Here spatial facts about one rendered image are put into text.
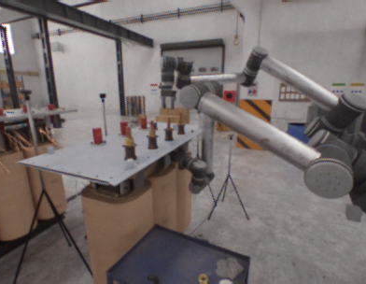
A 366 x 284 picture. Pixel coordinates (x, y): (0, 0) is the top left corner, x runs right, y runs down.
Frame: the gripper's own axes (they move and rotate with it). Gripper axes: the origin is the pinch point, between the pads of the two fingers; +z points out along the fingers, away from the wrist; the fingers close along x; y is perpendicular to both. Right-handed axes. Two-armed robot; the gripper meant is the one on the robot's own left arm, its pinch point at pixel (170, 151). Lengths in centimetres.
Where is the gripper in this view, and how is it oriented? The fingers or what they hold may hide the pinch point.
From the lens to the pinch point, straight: 180.6
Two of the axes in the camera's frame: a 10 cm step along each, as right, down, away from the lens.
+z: -7.2, -3.7, 5.9
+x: -6.8, 1.8, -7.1
